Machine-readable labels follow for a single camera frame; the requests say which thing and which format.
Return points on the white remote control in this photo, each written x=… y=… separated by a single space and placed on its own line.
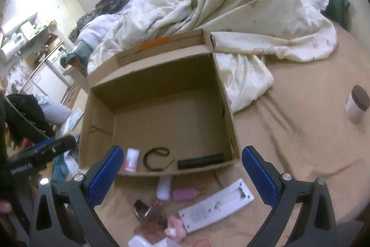
x=216 y=206

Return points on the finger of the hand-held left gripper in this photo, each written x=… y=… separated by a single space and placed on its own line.
x=62 y=144

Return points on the green and orange cushion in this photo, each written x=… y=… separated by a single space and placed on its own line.
x=78 y=51

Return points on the person's left hand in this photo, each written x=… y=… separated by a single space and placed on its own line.
x=4 y=207

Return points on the white low cabinet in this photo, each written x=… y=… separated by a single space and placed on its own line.
x=49 y=83

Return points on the black clothing heap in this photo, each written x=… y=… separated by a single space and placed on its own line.
x=26 y=116

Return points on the white jar with brown lid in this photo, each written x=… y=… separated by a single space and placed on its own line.
x=355 y=106

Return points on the dark patterned blanket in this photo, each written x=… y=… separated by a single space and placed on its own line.
x=112 y=1

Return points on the cream printed duvet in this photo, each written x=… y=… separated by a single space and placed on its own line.
x=245 y=4

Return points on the pale grey bag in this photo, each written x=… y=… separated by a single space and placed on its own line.
x=55 y=114

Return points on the pink tube with gold tip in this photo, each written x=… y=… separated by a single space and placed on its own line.
x=183 y=194

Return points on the dark green pillow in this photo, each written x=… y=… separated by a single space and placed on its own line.
x=338 y=6

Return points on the white plastic tube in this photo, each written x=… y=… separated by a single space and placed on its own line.
x=163 y=188

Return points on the black rectangular lighter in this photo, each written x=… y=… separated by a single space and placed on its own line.
x=201 y=161

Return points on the pale lilac blanket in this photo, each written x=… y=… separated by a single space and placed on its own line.
x=95 y=33

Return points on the white paper sheet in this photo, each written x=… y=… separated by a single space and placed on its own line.
x=73 y=118

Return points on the white rounded case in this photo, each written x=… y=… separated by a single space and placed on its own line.
x=144 y=242

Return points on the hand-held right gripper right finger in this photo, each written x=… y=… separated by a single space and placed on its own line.
x=260 y=174

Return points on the cardboard box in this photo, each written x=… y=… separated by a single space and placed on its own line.
x=162 y=108

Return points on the pinkish perfume bottle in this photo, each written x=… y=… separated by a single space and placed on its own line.
x=144 y=210

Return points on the small white bottle red label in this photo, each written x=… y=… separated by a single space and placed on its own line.
x=131 y=160

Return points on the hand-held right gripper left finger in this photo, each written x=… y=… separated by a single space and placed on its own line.
x=105 y=174

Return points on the white washing machine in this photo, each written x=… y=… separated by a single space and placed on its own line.
x=59 y=61

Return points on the teal cloth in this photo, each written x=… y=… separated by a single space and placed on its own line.
x=60 y=169

